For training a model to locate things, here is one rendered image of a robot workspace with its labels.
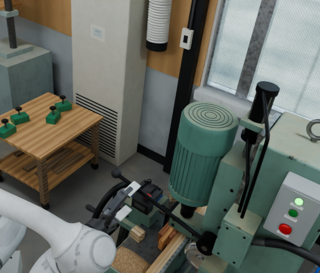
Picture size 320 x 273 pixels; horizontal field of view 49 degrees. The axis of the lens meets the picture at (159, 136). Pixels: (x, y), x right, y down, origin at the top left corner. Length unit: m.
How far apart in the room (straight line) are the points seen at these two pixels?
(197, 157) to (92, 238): 0.40
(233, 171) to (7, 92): 2.47
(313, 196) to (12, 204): 0.70
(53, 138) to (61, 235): 1.66
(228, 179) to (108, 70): 1.78
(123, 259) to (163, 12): 1.64
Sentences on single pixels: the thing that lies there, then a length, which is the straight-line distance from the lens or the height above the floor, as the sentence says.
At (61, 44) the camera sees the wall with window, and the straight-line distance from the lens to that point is 3.40.
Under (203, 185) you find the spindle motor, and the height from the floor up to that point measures 1.26.
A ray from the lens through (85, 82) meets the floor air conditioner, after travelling 2.88.
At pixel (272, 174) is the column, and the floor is 1.45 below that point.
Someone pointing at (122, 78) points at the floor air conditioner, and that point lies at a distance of 2.60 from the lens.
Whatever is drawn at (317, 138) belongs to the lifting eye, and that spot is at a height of 1.53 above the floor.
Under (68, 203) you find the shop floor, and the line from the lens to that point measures 2.76.
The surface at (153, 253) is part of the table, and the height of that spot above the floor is 0.90.
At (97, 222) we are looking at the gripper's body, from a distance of 1.11.
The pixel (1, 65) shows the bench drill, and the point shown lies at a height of 0.70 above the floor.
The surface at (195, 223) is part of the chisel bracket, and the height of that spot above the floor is 1.03.
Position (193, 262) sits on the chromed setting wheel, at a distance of 1.27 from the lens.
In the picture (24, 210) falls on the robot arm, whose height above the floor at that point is 1.34.
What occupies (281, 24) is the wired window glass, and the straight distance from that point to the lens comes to 2.38.
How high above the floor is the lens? 2.00
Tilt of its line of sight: 35 degrees down
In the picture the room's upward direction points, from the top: 9 degrees clockwise
